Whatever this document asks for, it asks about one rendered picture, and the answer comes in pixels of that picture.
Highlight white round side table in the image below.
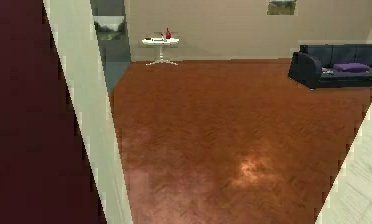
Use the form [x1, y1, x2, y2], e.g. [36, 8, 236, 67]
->
[141, 36, 180, 67]

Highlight framed landscape picture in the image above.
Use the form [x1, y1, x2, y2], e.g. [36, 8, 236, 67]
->
[93, 15, 126, 42]
[266, 0, 299, 16]

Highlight dark blue sofa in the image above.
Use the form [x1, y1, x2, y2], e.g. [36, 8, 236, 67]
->
[287, 43, 372, 90]

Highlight dark maroon room door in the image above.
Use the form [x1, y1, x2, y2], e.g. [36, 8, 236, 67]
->
[0, 0, 108, 224]

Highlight purple cushion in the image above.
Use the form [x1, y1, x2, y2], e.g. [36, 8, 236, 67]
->
[332, 62, 371, 73]

